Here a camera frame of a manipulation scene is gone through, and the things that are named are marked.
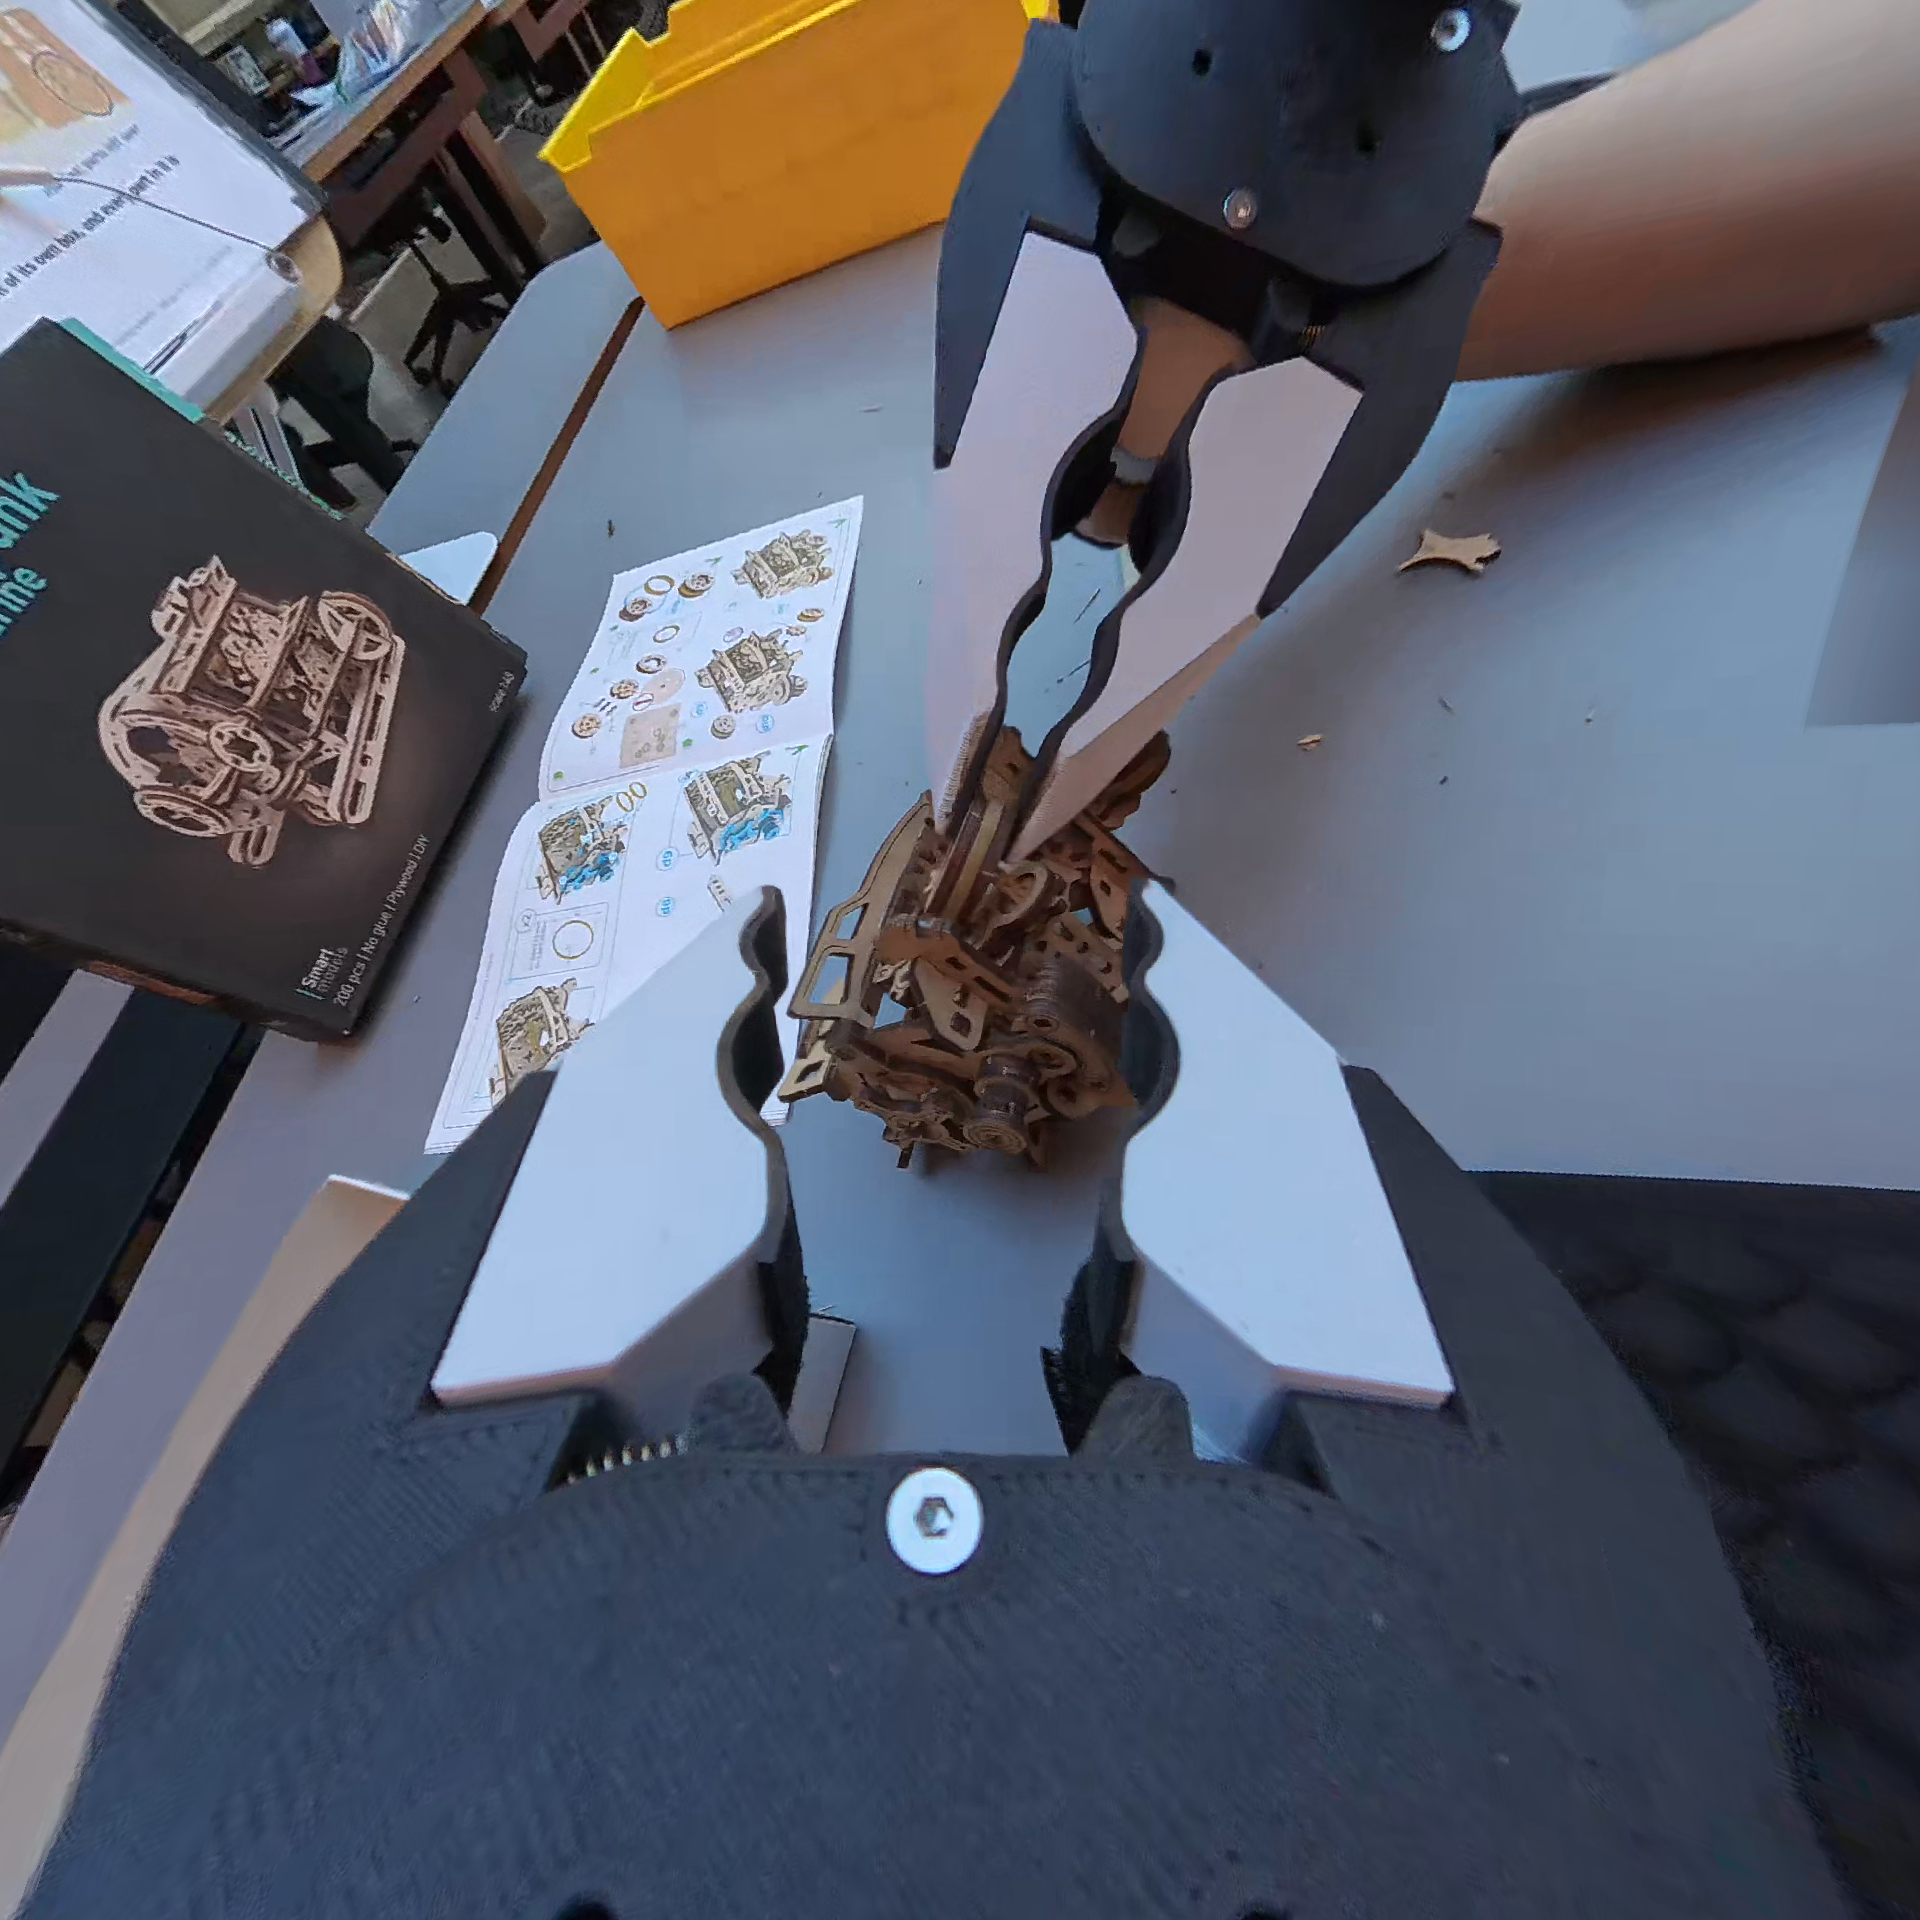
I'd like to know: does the black model kit box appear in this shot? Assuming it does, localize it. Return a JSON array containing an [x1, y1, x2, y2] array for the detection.
[[0, 318, 531, 1046]]

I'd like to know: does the person's right hand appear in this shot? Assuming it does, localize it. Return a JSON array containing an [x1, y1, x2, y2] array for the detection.
[[1083, 293, 1250, 545]]

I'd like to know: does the printed instruction sheet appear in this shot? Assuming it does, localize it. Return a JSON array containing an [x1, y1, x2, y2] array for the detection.
[[0, 0, 339, 423]]

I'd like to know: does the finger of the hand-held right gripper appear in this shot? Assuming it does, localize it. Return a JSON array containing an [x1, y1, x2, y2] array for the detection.
[[1008, 355, 1370, 864], [929, 232, 1144, 842]]

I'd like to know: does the black honeycomb seat cushion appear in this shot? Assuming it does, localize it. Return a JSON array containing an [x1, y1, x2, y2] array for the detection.
[[1477, 1171, 1920, 1920]]

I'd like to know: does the open instruction booklet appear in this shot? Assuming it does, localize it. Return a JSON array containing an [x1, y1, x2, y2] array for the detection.
[[424, 497, 867, 1157]]

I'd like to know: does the wooden submarine model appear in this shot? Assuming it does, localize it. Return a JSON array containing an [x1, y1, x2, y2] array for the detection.
[[778, 727, 1180, 1173]]

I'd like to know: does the yellow plastic bin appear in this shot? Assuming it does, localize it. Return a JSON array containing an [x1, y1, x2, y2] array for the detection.
[[537, 0, 1074, 333]]

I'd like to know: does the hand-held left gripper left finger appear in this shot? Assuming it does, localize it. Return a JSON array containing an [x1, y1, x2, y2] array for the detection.
[[433, 885, 811, 1449]]

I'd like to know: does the person's right forearm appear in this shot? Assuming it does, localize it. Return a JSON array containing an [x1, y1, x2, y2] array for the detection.
[[1456, 0, 1920, 385]]

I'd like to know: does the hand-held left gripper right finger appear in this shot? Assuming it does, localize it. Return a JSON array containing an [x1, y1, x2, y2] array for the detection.
[[1103, 883, 1456, 1462]]

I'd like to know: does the round wooden wheel part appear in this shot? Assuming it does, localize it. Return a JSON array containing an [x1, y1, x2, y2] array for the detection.
[[949, 723, 1052, 888]]

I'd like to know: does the white cardboard tray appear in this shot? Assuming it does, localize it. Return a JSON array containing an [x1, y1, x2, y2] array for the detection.
[[0, 1176, 415, 1789]]

